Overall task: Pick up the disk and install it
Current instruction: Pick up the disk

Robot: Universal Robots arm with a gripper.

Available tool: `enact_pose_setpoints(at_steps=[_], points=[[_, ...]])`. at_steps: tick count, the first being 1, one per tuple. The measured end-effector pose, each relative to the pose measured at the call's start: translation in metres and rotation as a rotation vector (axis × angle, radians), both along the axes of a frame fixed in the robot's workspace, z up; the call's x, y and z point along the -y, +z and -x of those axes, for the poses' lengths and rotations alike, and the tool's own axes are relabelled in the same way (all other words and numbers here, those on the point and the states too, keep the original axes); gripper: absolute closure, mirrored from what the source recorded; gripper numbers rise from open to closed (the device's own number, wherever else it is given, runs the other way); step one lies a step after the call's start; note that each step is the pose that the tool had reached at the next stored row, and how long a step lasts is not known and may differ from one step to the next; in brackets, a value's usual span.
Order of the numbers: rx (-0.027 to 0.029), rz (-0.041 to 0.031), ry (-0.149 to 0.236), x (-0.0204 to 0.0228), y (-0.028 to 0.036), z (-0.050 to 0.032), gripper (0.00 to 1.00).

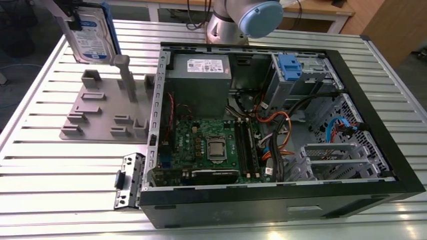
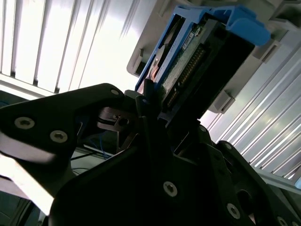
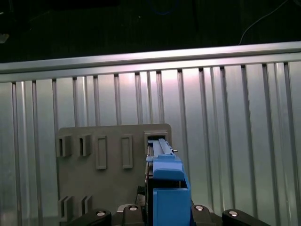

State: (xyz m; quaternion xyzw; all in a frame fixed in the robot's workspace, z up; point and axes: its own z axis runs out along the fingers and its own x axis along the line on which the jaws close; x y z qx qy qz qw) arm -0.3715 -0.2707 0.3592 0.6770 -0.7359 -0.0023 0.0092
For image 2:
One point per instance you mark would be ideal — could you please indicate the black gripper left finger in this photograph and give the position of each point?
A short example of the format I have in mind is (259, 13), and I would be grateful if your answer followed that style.
(47, 113)

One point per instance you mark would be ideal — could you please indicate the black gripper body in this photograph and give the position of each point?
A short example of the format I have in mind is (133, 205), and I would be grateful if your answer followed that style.
(131, 188)

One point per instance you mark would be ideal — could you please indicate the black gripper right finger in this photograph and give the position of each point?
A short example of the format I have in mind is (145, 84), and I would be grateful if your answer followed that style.
(235, 179)

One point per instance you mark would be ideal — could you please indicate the hard disk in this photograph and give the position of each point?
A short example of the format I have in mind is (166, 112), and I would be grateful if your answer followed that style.
(211, 58)

